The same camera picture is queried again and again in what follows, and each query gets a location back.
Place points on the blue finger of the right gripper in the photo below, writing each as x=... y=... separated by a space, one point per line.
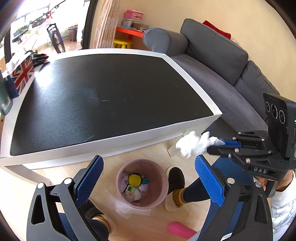
x=223 y=151
x=231 y=143

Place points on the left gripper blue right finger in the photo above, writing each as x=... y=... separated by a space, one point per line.
x=212 y=183

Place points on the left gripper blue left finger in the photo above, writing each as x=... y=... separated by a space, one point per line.
x=86 y=179

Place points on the white tissue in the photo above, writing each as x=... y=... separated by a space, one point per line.
x=193 y=145

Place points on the green white digital timer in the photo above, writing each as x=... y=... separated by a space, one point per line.
x=131 y=189

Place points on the yellow black zip case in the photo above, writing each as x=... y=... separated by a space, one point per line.
x=134 y=180

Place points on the teal toy brick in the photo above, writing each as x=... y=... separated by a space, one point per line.
x=145 y=181

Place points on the white round pouch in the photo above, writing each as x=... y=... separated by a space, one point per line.
x=132 y=197

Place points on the clear plastic cup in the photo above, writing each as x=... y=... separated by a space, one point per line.
x=143 y=188

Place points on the pink plastic trash bin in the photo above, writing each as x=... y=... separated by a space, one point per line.
x=157 y=187

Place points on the person's right hand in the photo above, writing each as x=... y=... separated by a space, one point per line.
x=282 y=184

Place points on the black left slipper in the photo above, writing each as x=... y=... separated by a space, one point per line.
x=101 y=223

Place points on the black slipper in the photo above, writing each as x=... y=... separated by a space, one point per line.
x=176 y=179
x=101 y=223

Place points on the black right slipper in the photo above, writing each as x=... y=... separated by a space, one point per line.
x=176 y=179

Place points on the white patterned right sleeve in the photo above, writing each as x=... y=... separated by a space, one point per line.
x=283 y=205

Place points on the grey fabric sofa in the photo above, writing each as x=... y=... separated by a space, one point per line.
x=222 y=68

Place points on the red cushion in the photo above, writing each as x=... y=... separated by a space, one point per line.
x=225 y=34

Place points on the dark green thermos bottle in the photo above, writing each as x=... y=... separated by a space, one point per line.
x=5 y=100

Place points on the union jack tissue box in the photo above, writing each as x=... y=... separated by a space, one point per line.
x=19 y=76

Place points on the black red gloves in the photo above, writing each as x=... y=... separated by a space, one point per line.
x=39 y=59

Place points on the yellow plastic stool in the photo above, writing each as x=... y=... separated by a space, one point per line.
x=123 y=44

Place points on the red children's table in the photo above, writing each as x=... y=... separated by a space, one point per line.
x=133 y=35

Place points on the pink patterned curtain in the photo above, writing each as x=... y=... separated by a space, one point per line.
x=105 y=23

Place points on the white pink bicycle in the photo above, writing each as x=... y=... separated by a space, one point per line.
x=35 y=33

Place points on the pink storage box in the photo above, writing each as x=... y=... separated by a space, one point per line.
x=133 y=15

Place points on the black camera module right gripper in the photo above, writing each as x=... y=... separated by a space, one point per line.
x=280 y=113

